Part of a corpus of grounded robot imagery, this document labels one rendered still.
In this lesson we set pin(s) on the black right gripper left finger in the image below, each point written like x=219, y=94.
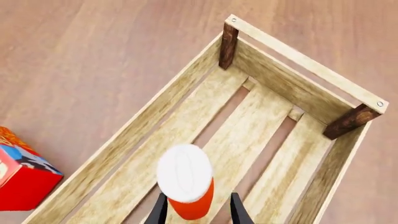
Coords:
x=157, y=214

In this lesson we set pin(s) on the red printed food box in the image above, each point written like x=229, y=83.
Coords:
x=23, y=179

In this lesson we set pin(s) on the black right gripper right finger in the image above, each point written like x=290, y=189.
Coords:
x=241, y=213

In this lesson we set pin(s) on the wooden slat tray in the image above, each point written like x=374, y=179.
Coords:
x=230, y=130

